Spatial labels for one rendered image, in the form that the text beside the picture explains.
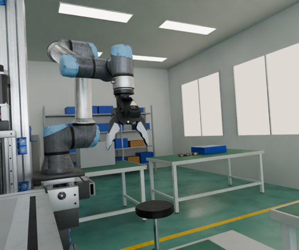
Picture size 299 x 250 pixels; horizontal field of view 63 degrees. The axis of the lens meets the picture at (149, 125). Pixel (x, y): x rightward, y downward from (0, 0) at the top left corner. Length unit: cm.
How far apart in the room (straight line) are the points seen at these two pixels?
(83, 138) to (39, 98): 605
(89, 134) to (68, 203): 35
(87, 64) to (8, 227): 68
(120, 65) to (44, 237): 66
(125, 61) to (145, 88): 723
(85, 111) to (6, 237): 102
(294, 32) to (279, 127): 172
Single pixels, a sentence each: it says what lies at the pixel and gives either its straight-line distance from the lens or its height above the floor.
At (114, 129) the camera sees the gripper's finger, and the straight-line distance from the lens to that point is 80.
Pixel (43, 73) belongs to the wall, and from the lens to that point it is 740.
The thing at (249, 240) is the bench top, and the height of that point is 75.
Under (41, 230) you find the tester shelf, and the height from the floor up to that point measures 112.
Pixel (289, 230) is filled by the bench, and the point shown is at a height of 65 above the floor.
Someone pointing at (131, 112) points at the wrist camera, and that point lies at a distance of 74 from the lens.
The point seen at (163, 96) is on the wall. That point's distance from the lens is 832.
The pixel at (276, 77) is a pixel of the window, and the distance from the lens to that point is 537.
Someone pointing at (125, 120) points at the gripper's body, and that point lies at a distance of 81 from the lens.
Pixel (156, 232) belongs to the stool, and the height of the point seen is 34.
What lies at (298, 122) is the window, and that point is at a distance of 509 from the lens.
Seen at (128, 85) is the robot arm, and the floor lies 136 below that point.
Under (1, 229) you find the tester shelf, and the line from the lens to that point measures 31.
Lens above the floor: 120
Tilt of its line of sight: 2 degrees up
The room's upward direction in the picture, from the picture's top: 3 degrees counter-clockwise
